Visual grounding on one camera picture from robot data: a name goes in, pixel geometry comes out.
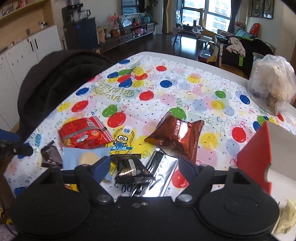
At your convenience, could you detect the yellow minion snack pouch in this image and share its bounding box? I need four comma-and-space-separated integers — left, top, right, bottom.
105, 126, 141, 156

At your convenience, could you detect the wall television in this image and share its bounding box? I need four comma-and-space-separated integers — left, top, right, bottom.
121, 0, 145, 15

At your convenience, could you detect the tv console shelf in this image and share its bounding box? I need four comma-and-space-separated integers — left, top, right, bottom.
99, 23, 155, 53

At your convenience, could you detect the brown foil snack bag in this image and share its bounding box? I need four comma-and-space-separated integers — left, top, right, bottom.
144, 112, 204, 163

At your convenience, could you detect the red checkered snack bag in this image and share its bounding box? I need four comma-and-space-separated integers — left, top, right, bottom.
58, 116, 114, 149

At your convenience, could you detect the red white cardboard box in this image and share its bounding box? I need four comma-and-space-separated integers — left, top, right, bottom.
236, 120, 296, 241

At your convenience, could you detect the small blue candy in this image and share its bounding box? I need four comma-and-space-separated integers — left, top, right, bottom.
35, 133, 42, 147

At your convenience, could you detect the dark brown chocolate packet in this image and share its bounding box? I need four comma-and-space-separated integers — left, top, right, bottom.
41, 141, 63, 169

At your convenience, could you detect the window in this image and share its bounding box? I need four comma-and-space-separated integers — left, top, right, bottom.
176, 0, 236, 33

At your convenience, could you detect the dark sofa with clothes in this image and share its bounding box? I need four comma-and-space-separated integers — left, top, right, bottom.
215, 35, 274, 79

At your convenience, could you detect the white cabinet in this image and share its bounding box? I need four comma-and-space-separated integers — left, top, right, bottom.
1, 25, 62, 131

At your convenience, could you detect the balloon birthday tablecloth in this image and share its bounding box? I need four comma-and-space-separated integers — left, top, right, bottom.
4, 52, 295, 196

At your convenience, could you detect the black snack packet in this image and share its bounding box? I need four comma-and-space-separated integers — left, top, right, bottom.
111, 154, 155, 184

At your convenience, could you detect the yellow small snack packet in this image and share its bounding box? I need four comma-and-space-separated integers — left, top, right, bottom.
65, 184, 79, 192

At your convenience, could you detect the silver foil snack packet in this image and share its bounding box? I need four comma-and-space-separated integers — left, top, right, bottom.
132, 148, 178, 197

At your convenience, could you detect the light blue snack packet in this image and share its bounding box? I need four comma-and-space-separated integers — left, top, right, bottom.
62, 147, 110, 170

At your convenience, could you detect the dark jacket on chair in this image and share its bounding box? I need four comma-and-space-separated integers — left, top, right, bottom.
18, 50, 112, 142

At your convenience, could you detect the cream yellow snack packet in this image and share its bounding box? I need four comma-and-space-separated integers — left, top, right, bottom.
276, 200, 296, 233

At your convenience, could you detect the clear container with bagged snacks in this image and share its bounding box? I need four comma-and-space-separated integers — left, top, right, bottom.
247, 53, 295, 115

